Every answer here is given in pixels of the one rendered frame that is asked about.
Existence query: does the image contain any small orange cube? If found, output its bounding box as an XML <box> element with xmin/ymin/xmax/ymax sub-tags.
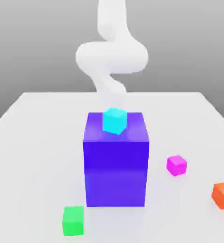
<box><xmin>211</xmin><ymin>181</ymin><xmax>224</xmax><ymax>210</ymax></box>

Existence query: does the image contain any small magenta cube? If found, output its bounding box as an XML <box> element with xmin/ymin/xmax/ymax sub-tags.
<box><xmin>166</xmin><ymin>154</ymin><xmax>187</xmax><ymax>177</ymax></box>

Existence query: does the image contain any small green cube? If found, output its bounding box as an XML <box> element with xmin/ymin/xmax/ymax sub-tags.
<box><xmin>62</xmin><ymin>206</ymin><xmax>84</xmax><ymax>237</ymax></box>

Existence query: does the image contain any large blue box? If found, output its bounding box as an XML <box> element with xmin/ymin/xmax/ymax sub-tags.
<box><xmin>82</xmin><ymin>112</ymin><xmax>150</xmax><ymax>208</ymax></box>

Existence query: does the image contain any small cyan cube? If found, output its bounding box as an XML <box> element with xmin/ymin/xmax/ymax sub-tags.
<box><xmin>102</xmin><ymin>107</ymin><xmax>128</xmax><ymax>135</ymax></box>

